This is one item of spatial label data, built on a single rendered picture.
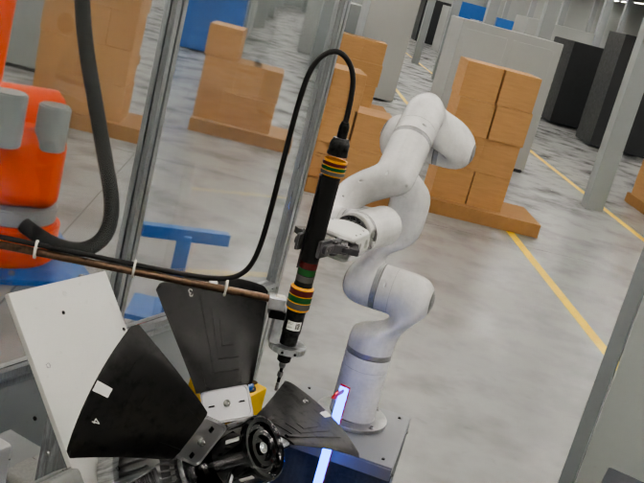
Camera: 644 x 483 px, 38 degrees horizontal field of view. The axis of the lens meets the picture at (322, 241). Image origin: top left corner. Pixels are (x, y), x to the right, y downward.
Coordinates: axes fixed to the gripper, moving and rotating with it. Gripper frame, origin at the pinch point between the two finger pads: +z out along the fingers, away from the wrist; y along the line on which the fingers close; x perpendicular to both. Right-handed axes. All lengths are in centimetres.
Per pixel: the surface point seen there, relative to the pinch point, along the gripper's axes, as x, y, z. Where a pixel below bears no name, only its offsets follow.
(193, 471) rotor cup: -42.0, 3.7, 16.5
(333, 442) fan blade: -42.3, -8.1, -16.5
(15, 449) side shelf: -72, 60, -2
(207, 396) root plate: -32.2, 9.1, 8.1
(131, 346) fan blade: -17.5, 11.7, 31.1
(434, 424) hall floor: -156, 44, -294
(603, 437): -81, -44, -179
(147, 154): -7, 70, -41
